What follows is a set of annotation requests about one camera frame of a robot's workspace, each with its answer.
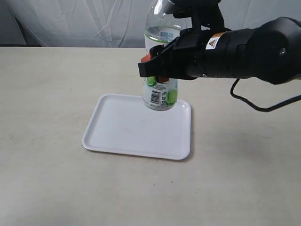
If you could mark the white rectangular plastic tray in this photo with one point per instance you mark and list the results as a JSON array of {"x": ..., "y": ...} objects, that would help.
[{"x": 123, "y": 124}]

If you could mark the clear plastic drink bottle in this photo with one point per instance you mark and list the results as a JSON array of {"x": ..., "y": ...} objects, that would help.
[{"x": 160, "y": 29}]

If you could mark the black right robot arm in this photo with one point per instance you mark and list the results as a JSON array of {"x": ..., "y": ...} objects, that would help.
[{"x": 271, "y": 53}]

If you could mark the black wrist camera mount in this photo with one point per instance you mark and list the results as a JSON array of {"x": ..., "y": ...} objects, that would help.
[{"x": 203, "y": 13}]

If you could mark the white backdrop cloth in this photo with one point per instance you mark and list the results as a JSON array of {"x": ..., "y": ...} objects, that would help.
[{"x": 112, "y": 23}]

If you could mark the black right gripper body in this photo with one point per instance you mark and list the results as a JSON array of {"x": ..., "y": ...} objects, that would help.
[{"x": 183, "y": 58}]

